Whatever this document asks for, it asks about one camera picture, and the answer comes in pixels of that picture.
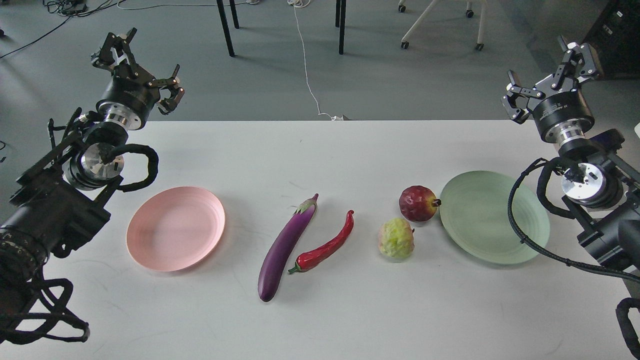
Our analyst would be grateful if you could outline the pink plate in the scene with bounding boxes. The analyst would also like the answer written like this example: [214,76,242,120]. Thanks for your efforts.
[126,186,226,272]

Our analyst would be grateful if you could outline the black equipment cabinet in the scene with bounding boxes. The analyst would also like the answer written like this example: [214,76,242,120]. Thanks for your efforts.
[583,0,640,80]

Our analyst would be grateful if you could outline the purple eggplant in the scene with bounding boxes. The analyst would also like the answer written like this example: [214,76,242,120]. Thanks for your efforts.
[257,193,319,302]

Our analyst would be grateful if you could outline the black table legs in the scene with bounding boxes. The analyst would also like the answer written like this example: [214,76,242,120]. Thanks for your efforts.
[216,0,347,57]

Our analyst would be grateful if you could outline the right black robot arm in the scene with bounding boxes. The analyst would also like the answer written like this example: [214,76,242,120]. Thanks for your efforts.
[502,36,640,359]

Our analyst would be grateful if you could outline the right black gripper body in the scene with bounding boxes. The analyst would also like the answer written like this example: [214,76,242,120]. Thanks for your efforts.
[531,89,595,143]

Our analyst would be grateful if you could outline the red chili pepper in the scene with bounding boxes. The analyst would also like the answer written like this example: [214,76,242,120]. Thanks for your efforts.
[287,210,355,274]

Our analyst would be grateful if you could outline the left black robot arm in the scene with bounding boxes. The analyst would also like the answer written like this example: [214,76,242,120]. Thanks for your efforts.
[0,28,185,345]

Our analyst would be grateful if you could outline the yellow-green custard apple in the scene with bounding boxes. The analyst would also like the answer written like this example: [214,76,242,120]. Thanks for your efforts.
[378,218,415,260]

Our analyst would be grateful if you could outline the red pomegranate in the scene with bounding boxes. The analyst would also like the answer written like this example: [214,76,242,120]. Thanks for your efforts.
[398,186,442,223]

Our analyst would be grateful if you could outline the light green plate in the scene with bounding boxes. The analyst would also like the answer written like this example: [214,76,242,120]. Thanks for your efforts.
[439,170,538,265]

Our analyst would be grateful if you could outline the white chair base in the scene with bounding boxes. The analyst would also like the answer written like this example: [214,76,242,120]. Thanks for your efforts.
[400,0,489,52]

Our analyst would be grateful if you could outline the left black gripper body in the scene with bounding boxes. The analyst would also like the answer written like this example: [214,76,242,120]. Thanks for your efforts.
[96,76,160,131]

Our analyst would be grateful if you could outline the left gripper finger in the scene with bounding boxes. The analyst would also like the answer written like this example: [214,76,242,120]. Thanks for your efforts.
[91,27,141,79]
[148,64,185,116]

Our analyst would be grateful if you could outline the black cables on floor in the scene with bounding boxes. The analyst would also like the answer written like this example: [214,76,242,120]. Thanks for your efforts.
[0,0,121,60]

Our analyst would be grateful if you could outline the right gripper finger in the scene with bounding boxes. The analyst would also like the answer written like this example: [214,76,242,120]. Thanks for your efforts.
[502,70,544,125]
[550,35,601,92]

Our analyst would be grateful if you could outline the white cable on floor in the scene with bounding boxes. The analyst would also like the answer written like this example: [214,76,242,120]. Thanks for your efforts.
[287,0,344,122]

